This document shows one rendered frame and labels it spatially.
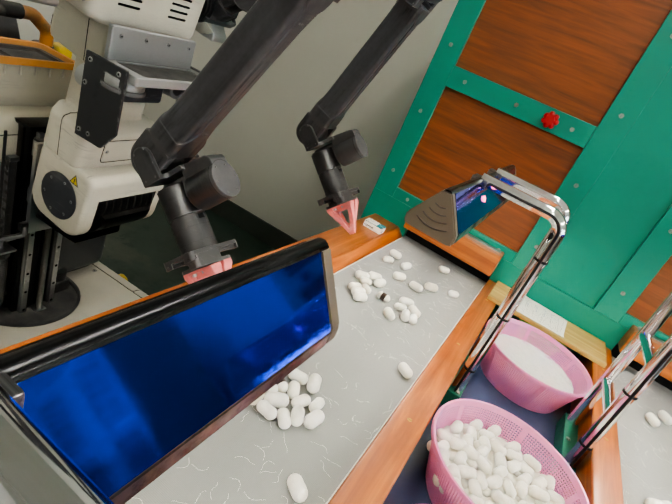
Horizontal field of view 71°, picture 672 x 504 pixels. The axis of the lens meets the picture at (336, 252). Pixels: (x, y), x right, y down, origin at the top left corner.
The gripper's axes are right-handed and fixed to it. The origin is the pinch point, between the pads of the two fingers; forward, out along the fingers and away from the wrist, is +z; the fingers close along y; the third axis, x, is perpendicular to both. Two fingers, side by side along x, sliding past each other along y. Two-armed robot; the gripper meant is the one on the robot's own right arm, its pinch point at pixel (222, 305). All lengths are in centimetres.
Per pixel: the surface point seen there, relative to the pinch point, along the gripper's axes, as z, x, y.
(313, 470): 24.4, -10.7, -6.3
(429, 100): -32, -19, 90
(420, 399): 27.5, -17.1, 17.6
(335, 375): 18.7, -6.1, 12.5
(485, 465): 39.4, -24.4, 16.2
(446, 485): 36.2, -21.6, 6.8
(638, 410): 61, -44, 69
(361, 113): -57, 34, 169
